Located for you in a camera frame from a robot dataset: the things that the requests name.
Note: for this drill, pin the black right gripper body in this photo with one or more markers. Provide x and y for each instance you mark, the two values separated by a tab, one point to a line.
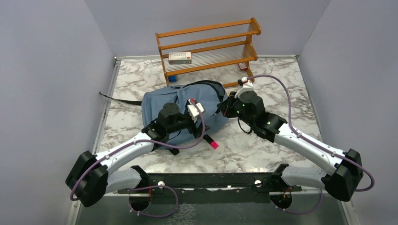
233	108

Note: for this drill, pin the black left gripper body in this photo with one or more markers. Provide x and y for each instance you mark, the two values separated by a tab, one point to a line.
184	122

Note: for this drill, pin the blue student backpack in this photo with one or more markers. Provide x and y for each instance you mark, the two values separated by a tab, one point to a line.
164	109

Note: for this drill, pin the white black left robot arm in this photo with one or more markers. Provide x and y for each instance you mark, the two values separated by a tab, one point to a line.
92	175

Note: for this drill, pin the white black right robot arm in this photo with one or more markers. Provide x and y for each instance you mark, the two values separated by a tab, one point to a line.
339	171

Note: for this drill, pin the pink marker pen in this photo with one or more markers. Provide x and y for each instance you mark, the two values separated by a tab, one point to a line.
211	141

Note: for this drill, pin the small red card box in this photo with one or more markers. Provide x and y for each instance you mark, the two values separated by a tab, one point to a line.
242	66

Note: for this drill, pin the blue small object under shelf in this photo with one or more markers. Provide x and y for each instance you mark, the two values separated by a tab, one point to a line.
173	79

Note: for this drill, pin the orange wooden shelf rack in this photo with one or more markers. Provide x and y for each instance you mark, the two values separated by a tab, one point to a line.
212	46

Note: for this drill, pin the white grey box on shelf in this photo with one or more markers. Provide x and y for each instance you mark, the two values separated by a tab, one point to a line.
179	58

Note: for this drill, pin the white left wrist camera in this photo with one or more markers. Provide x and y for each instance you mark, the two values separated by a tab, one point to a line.
195	109

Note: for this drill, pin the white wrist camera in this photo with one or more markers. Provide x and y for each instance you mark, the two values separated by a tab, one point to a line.
245	85
195	109

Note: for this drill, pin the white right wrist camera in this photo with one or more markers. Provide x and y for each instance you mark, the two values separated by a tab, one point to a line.
245	85

